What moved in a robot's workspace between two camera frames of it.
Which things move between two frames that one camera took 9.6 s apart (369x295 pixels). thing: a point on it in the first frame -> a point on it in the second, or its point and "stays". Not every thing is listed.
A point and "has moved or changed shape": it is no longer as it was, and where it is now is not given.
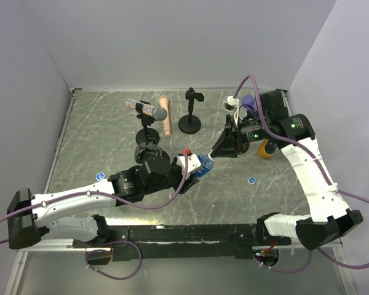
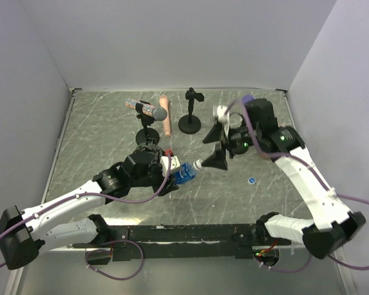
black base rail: (174, 242) stays
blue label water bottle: (207, 164) has moved or changed shape
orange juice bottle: (262, 151) stays
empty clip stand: (191, 123) stays
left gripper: (190, 180) -> (170, 185)
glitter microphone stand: (146, 136) stays
